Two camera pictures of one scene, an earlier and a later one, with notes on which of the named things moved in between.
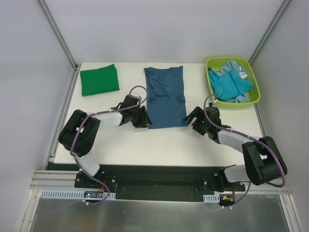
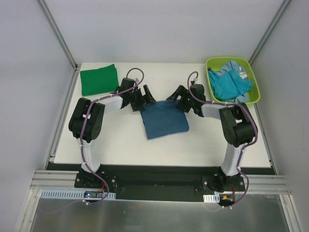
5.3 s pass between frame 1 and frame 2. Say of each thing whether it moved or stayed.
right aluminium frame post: stayed
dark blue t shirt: moved
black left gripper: moved
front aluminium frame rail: stayed
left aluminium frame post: stayed
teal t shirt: stayed
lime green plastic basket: stayed
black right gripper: moved
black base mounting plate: stayed
